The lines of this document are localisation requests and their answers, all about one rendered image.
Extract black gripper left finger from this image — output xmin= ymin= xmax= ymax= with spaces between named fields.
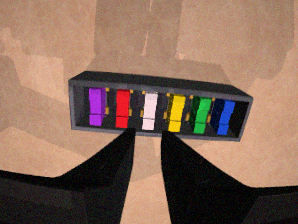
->
xmin=0 ymin=128 xmax=136 ymax=224

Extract red fuse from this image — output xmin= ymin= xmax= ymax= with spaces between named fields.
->
xmin=116 ymin=88 xmax=130 ymax=128

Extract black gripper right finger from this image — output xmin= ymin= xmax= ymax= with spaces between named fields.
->
xmin=161 ymin=131 xmax=298 ymax=224

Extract yellow fuse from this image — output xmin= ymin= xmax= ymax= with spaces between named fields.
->
xmin=166 ymin=93 xmax=186 ymax=132

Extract dark grey fuse block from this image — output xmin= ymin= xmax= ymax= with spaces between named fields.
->
xmin=68 ymin=71 xmax=254 ymax=143

